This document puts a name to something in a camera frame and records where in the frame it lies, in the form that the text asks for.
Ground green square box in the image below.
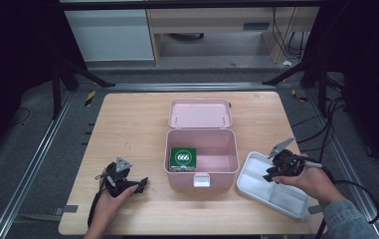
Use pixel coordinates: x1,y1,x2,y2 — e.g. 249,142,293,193
169,146,198,171

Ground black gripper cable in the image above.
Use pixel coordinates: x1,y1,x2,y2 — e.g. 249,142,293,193
87,185,107,229
315,164,379,239

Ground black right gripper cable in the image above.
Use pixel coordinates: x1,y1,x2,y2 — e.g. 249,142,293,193
315,164,379,239

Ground white cabinet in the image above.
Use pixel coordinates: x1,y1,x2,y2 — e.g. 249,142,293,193
63,8,156,63

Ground grey tape piece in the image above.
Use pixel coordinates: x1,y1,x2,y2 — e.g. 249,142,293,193
54,204,80,215
307,204,324,215

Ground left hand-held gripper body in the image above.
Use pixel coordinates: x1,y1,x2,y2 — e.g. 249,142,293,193
95,155,139,199

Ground black metal stand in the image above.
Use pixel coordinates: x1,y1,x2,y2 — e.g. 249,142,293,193
51,54,116,120
262,58,330,118

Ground thin black floor cable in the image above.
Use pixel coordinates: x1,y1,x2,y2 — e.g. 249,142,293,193
9,106,32,126

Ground yellow black tape strip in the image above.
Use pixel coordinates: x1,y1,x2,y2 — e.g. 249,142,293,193
290,89,309,103
84,91,97,108

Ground aluminium rail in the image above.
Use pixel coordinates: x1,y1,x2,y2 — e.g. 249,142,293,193
108,82,280,93
0,92,76,239
304,89,379,239

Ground person's left hand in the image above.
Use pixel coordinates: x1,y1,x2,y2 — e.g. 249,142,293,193
90,184,139,231

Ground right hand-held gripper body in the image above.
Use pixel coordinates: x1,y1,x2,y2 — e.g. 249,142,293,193
267,136,324,177

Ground black floor cables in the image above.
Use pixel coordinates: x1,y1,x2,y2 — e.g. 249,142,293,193
290,95,348,154

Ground white divided tray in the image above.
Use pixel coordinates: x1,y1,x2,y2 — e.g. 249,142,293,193
236,150,312,220

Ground person's right hand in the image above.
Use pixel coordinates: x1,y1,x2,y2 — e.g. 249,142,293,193
272,153,336,204

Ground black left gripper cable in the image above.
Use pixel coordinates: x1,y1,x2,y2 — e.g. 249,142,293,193
87,185,107,229

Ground light wooden desk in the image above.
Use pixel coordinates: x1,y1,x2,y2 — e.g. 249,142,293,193
145,6,321,65

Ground black cables under desk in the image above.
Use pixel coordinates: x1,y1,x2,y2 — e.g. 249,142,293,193
271,6,311,61

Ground pink storage box with lid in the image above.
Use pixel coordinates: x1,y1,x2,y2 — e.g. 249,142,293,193
163,98,241,192

